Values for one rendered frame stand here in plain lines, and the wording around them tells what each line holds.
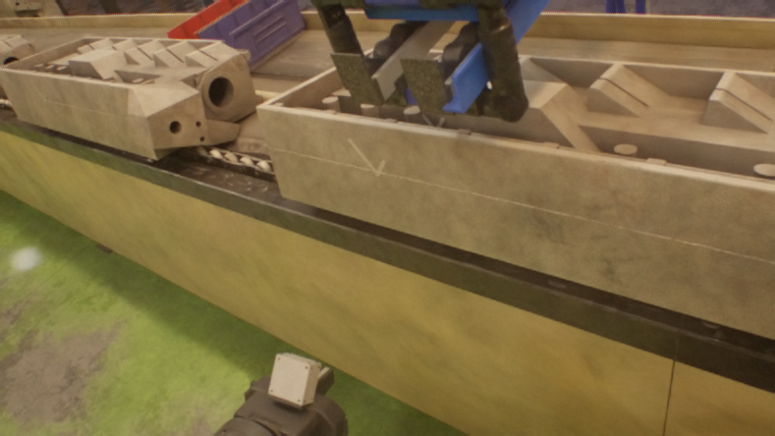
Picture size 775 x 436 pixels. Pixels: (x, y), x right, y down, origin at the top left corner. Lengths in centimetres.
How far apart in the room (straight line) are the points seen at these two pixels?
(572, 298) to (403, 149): 33
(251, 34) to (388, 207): 116
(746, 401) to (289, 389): 62
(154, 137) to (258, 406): 91
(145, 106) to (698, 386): 124
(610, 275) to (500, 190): 19
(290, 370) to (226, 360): 148
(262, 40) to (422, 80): 147
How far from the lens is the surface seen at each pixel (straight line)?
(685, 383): 93
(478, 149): 78
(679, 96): 103
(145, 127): 142
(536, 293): 89
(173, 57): 179
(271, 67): 196
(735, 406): 93
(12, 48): 303
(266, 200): 124
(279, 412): 62
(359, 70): 63
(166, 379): 217
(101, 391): 232
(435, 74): 56
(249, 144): 154
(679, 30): 152
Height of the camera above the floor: 143
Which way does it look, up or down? 38 degrees down
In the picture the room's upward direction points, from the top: 19 degrees counter-clockwise
